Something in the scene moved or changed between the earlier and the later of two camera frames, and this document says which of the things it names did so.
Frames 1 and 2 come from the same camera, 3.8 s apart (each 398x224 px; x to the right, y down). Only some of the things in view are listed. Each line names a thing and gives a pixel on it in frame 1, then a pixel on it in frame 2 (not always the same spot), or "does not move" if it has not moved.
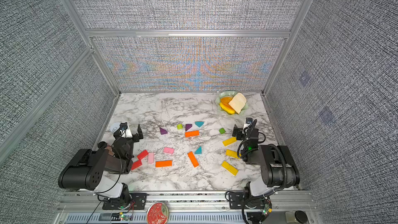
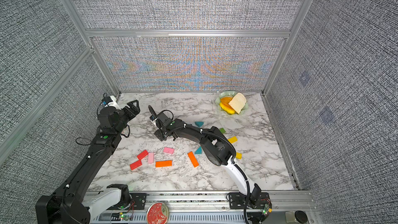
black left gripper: (135, 137) → (136, 110)
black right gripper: (240, 131) → (159, 135)
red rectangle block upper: (142, 154) does not move
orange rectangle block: (164, 163) does not move
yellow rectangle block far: (229, 141) does not move
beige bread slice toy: (238, 101) does not move
